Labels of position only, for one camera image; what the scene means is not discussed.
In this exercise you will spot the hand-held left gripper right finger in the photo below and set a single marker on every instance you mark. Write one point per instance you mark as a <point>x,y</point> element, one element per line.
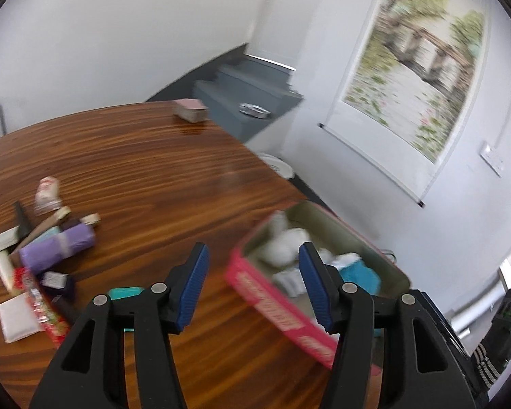
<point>317,287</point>

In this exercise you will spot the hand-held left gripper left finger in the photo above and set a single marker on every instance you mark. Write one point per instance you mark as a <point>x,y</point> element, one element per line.
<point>191,283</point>

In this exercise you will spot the pink tin box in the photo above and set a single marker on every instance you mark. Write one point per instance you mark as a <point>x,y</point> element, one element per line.
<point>264,298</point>

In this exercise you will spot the bright teal box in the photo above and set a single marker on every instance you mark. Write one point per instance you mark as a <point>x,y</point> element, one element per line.
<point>125,293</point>

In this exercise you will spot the purple garbage bag roll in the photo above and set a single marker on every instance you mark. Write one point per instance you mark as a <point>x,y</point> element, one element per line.
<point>55,249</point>

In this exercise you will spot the red snack packet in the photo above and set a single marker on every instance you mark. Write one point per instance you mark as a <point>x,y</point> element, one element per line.
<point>38,302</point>

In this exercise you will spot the black rectangular case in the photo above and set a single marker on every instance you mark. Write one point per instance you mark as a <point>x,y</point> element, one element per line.
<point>23,221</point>

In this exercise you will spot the wooden desktop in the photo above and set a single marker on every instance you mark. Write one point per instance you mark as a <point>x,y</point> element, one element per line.
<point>153,170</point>

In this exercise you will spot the white pipe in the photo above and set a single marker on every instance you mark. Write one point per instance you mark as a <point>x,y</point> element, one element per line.
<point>481,306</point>

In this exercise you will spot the teal cloth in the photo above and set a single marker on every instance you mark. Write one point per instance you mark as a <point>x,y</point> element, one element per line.
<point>362,277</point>

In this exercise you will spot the white cloth bundle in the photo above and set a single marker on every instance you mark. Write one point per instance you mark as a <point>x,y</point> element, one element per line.
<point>285,240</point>

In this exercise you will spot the brown bottle gold cap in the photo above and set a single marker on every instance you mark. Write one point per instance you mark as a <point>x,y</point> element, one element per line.
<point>83,221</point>

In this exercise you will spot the white bucket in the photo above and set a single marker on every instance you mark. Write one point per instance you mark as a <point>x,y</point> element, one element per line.
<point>279,165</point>

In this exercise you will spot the dark blue small box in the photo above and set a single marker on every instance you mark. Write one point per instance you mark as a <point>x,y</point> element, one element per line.
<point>55,281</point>

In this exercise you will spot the beige cosmetic tube gold cap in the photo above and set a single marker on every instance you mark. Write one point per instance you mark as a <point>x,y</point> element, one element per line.
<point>42,226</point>

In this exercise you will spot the white red plastic bag roll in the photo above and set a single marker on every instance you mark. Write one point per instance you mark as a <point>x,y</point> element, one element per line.
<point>47,194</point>

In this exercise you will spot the stack of pink cards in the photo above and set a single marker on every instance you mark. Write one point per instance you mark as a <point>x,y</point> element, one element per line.
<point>190,110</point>

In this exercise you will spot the white tissue packet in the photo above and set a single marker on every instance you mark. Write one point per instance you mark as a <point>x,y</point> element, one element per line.
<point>17,317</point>

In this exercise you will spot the foil tray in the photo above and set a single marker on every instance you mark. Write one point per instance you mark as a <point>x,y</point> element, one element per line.
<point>254,110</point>

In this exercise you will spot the grey white flat tube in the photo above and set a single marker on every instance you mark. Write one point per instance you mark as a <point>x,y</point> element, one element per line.
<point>0,243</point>

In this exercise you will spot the grey stairs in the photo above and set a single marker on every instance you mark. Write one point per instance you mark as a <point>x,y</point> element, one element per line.
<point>238,89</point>

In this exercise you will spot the white wall socket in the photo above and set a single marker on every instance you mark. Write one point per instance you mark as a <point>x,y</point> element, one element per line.
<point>492,158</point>

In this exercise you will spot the landscape wall scroll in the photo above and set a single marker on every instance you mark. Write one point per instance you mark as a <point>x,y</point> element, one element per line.
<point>417,59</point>

